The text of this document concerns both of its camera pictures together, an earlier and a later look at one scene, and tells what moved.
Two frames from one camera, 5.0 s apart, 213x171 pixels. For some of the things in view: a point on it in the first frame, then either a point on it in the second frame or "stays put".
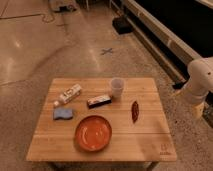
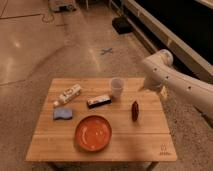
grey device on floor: [62, 6] stays put
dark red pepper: [135, 111] stays put
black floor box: [122, 25] stays put
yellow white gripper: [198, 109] → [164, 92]
